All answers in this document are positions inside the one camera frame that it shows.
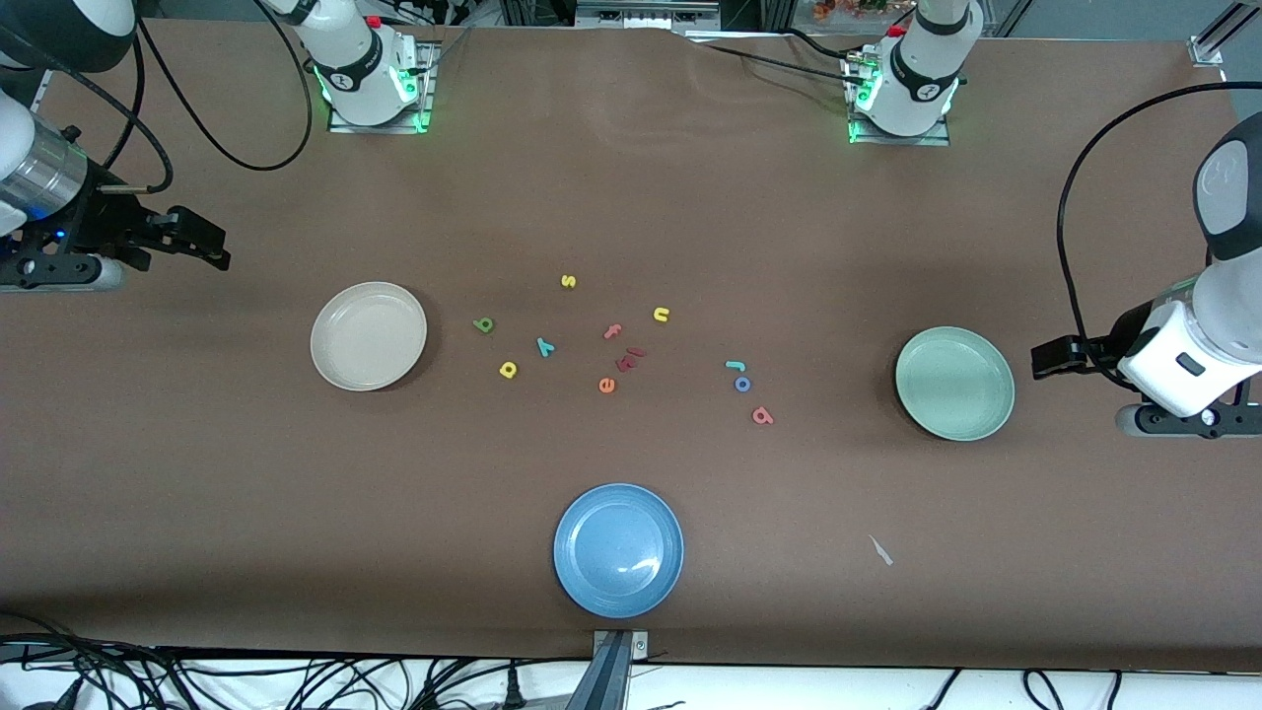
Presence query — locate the light green plate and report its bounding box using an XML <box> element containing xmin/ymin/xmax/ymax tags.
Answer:
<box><xmin>895</xmin><ymin>326</ymin><xmax>1016</xmax><ymax>442</ymax></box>

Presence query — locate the beige brown plate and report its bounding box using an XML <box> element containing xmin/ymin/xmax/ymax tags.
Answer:
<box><xmin>311</xmin><ymin>282</ymin><xmax>428</xmax><ymax>392</ymax></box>

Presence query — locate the brown table cover sheet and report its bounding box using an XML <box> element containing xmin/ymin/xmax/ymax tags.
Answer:
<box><xmin>0</xmin><ymin>18</ymin><xmax>1262</xmax><ymax>674</ymax></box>

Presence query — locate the blue plate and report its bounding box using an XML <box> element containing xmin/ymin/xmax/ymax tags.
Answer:
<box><xmin>553</xmin><ymin>483</ymin><xmax>684</xmax><ymax>619</ymax></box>

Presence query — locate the grey metal equipment box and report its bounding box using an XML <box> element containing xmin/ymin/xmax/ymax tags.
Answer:
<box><xmin>575</xmin><ymin>0</ymin><xmax>722</xmax><ymax>32</ymax></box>

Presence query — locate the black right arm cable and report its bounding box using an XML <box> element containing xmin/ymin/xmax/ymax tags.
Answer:
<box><xmin>0</xmin><ymin>0</ymin><xmax>315</xmax><ymax>193</ymax></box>

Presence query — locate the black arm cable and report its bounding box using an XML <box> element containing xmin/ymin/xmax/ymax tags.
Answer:
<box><xmin>1057</xmin><ymin>81</ymin><xmax>1262</xmax><ymax>386</ymax></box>
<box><xmin>0</xmin><ymin>0</ymin><xmax>315</xmax><ymax>193</ymax></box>

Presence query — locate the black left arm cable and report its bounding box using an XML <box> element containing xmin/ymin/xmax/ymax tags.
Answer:
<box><xmin>1057</xmin><ymin>81</ymin><xmax>1262</xmax><ymax>386</ymax></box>

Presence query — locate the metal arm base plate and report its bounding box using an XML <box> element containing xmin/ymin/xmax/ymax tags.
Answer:
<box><xmin>846</xmin><ymin>54</ymin><xmax>952</xmax><ymax>147</ymax></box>
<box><xmin>328</xmin><ymin>39</ymin><xmax>436</xmax><ymax>134</ymax></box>

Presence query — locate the black base cable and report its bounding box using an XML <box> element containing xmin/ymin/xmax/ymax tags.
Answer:
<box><xmin>782</xmin><ymin>28</ymin><xmax>869</xmax><ymax>62</ymax></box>
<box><xmin>690</xmin><ymin>35</ymin><xmax>857</xmax><ymax>85</ymax></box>
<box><xmin>394</xmin><ymin>0</ymin><xmax>470</xmax><ymax>76</ymax></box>

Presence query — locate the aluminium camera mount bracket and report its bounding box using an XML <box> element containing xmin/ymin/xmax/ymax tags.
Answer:
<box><xmin>590</xmin><ymin>629</ymin><xmax>650</xmax><ymax>710</ymax></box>

